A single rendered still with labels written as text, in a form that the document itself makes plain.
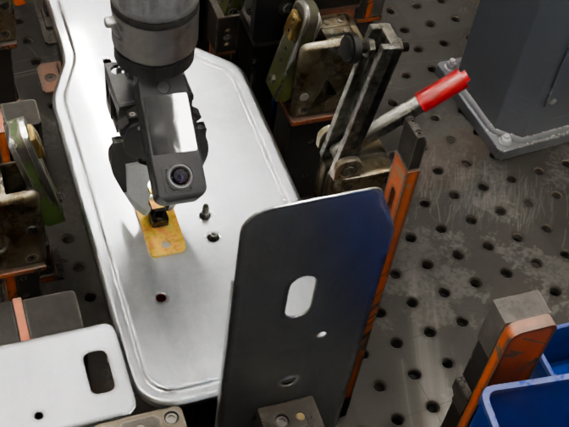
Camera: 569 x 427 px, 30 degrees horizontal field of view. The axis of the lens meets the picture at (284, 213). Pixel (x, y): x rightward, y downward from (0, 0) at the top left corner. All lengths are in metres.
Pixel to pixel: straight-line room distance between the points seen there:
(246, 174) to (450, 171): 0.53
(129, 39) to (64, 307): 0.29
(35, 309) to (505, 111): 0.84
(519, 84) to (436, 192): 0.20
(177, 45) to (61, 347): 0.30
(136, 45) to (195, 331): 0.28
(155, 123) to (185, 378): 0.24
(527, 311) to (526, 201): 0.78
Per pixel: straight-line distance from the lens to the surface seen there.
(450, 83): 1.08
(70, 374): 0.99
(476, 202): 1.58
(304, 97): 1.24
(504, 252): 1.53
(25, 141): 1.02
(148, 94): 0.94
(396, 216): 1.01
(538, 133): 1.67
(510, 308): 0.84
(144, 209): 1.06
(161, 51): 0.91
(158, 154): 0.93
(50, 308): 1.06
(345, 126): 1.07
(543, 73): 1.57
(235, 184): 1.13
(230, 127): 1.19
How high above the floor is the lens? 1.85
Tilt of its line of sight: 50 degrees down
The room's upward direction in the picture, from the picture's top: 9 degrees clockwise
